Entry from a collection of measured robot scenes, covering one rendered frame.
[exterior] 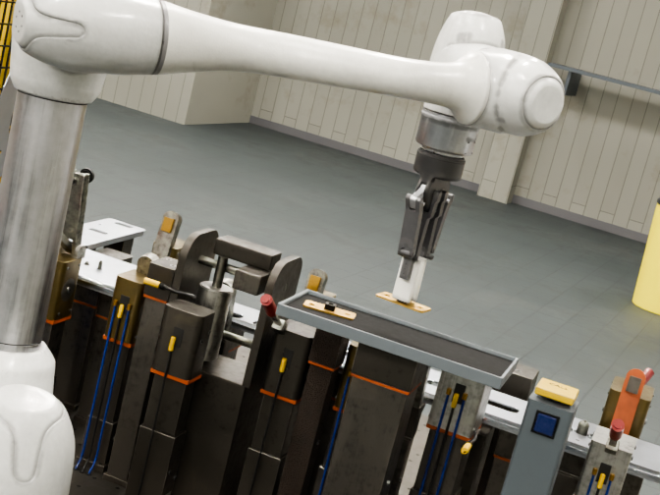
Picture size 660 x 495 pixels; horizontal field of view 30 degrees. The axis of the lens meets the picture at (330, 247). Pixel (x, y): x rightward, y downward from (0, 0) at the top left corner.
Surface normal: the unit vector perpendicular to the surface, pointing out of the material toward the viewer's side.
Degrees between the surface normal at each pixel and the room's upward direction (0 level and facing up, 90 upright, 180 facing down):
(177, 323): 90
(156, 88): 90
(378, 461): 90
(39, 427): 58
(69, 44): 105
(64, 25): 86
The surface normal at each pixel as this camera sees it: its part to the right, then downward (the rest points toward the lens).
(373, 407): -0.32, 0.13
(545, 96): 0.51, 0.30
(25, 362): 0.60, -0.41
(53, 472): 0.81, 0.11
